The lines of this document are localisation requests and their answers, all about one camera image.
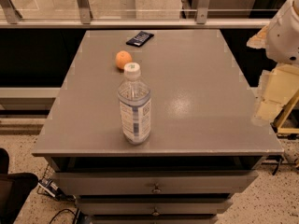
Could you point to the top drawer metal knob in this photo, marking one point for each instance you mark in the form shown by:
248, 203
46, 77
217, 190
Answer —
156, 189

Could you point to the drawer metal knob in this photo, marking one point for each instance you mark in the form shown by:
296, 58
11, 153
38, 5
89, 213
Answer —
156, 189
155, 212

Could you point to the yellow metal frame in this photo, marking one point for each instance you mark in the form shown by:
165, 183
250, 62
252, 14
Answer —
288, 108

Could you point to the clear plastic water bottle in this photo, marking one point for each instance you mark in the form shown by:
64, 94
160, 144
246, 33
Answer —
135, 105

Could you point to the grey drawer cabinet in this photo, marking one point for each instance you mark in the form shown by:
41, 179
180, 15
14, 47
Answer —
203, 147

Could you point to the metal window railing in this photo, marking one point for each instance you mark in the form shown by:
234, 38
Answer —
114, 14

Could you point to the orange fruit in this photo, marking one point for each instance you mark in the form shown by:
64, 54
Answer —
122, 58

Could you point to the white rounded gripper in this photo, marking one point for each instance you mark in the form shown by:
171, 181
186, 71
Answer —
284, 36

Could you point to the dark blue rxbar wrapper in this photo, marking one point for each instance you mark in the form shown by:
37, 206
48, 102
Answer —
140, 39

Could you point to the black office chair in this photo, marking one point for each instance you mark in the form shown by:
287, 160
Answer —
14, 190

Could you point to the wire basket on floor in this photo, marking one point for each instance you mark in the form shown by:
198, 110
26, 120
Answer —
47, 187

